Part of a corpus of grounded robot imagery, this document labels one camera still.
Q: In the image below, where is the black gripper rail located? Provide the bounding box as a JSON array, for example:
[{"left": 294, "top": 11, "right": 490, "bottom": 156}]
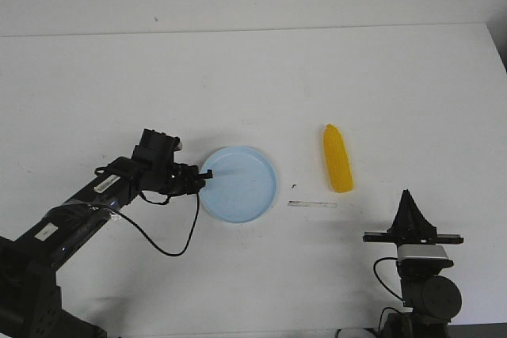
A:
[{"left": 363, "top": 189, "right": 463, "bottom": 245}]

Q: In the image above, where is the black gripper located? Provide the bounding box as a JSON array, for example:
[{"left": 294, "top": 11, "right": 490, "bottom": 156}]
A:
[{"left": 139, "top": 163, "right": 213, "bottom": 198}]

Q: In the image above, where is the light blue round plate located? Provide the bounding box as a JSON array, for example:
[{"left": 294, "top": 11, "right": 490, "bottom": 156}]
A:
[{"left": 200, "top": 146, "right": 278, "bottom": 224}]

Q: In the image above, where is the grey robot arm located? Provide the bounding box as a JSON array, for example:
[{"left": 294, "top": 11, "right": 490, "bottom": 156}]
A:
[{"left": 362, "top": 189, "right": 464, "bottom": 337}]

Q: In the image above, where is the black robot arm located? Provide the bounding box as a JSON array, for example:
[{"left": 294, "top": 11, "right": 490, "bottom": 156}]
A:
[{"left": 1, "top": 157, "right": 212, "bottom": 337}]

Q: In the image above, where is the yellow corn cob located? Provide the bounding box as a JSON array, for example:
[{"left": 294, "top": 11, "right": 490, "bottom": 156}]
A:
[{"left": 323, "top": 124, "right": 354, "bottom": 193}]

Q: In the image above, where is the clear tape strip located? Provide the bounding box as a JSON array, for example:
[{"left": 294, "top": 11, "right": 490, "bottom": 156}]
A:
[{"left": 288, "top": 200, "right": 337, "bottom": 208}]

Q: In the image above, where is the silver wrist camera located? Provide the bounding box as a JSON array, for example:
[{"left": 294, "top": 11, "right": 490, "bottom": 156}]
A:
[{"left": 397, "top": 244, "right": 454, "bottom": 269}]

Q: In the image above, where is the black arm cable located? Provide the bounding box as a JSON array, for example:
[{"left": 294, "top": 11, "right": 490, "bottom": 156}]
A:
[
  {"left": 373, "top": 256, "right": 407, "bottom": 308},
  {"left": 93, "top": 165, "right": 200, "bottom": 257}
]

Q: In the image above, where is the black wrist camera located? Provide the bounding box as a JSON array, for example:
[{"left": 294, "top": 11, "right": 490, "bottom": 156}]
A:
[{"left": 132, "top": 129, "right": 182, "bottom": 170}]

